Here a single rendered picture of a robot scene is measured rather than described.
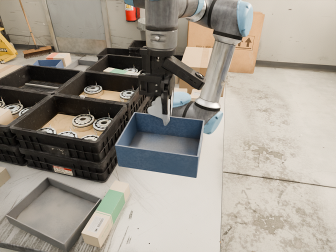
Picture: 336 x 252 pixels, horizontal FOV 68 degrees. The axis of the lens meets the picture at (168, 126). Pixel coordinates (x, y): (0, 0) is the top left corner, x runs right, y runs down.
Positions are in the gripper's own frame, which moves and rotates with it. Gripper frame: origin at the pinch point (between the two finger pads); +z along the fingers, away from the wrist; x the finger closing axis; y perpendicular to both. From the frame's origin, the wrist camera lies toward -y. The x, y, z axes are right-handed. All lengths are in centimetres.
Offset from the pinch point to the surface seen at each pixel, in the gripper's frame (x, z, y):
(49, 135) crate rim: -10, 19, 49
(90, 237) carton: 14.5, 39.1, 22.1
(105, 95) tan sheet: -62, 24, 51
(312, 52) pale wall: -353, 55, -139
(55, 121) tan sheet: -32, 27, 63
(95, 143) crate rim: -9.3, 18.7, 29.6
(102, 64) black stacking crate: -90, 15, 65
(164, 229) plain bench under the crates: 2.8, 42.8, -0.1
